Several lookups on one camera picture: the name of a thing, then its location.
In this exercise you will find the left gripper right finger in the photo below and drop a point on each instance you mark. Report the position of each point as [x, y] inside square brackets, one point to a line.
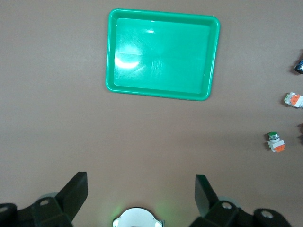
[208, 201]

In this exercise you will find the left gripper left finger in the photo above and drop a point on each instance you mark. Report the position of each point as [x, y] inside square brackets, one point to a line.
[68, 201]

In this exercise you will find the grey orange switch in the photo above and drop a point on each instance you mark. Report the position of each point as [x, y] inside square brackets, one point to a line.
[275, 144]
[293, 99]

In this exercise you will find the brown table mat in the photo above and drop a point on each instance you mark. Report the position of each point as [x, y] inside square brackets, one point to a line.
[47, 94]

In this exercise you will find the green plastic tray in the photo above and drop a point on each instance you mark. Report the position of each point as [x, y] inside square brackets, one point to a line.
[163, 59]

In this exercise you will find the red push button switch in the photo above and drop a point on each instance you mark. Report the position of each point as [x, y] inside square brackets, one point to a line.
[301, 130]
[299, 67]

